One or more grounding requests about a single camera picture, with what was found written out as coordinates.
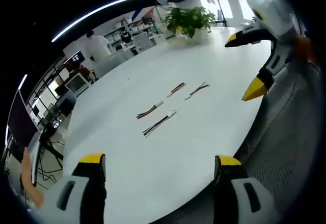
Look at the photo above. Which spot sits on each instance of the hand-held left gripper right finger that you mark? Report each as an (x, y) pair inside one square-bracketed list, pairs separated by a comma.
[(239, 198)]

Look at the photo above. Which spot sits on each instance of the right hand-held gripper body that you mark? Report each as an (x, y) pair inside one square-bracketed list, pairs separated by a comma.
[(275, 12)]

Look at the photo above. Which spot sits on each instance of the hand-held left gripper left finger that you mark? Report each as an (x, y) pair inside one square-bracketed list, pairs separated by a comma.
[(76, 198)]

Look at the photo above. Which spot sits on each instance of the person's right hand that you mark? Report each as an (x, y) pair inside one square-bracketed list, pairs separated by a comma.
[(304, 48)]

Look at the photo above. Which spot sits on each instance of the person's left hand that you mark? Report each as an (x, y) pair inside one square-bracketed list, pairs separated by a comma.
[(30, 180)]

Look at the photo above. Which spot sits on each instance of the black tripod stand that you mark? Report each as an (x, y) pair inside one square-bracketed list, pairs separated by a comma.
[(219, 7)]

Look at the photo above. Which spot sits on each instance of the black floor tripod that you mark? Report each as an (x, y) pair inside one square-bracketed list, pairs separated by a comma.
[(52, 150)]

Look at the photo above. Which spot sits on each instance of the green potted plant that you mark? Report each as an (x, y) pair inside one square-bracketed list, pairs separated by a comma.
[(191, 20)]

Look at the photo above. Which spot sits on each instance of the grey mesh cloth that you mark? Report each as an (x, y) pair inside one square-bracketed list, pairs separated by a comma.
[(285, 137)]

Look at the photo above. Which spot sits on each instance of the large dark screen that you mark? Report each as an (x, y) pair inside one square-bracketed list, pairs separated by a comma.
[(21, 124)]

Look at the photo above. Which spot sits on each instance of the grey office chair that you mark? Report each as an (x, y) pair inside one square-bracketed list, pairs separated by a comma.
[(141, 42)]

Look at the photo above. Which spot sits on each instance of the white storage shelves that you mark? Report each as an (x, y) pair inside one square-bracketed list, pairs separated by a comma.
[(138, 26)]

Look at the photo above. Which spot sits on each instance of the white boxy monitor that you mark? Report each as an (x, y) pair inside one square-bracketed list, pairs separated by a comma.
[(76, 83)]

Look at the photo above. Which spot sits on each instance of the dark desk monitor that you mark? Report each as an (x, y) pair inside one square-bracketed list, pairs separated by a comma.
[(76, 58)]

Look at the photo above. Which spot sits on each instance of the white ceiling light strip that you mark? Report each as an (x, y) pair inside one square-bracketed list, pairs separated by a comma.
[(107, 7)]

